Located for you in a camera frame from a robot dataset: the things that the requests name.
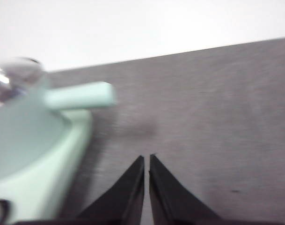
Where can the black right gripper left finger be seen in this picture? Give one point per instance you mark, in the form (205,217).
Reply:
(128,197)

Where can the glass lid with green knob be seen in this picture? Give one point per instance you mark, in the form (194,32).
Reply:
(18,72)

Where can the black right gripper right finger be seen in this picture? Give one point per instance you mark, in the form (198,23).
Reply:
(170,201)

